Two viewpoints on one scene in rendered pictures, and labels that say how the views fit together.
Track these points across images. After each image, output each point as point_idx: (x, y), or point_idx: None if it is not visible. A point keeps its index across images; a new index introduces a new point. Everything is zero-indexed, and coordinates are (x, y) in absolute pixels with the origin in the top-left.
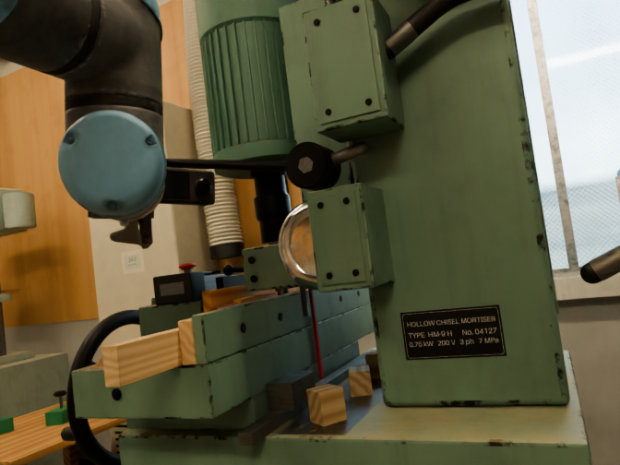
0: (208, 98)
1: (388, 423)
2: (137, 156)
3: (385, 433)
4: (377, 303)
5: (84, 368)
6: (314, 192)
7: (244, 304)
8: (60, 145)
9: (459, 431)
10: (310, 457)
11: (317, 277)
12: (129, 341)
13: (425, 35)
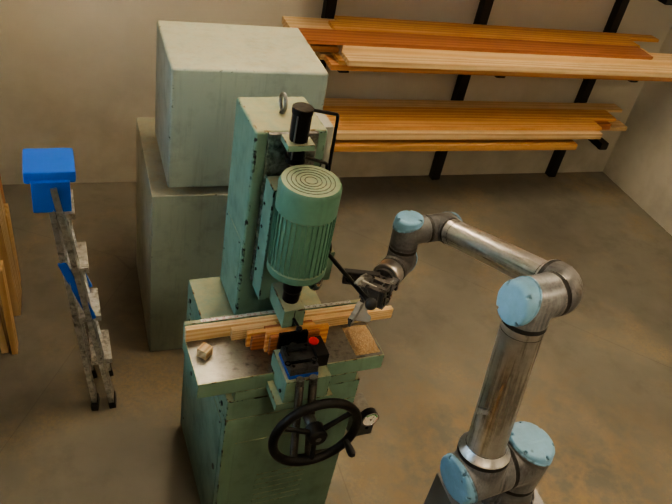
0: (329, 246)
1: (308, 304)
2: None
3: (316, 302)
4: None
5: (380, 351)
6: (333, 250)
7: (338, 301)
8: (417, 257)
9: (307, 288)
10: None
11: (329, 275)
12: (386, 306)
13: None
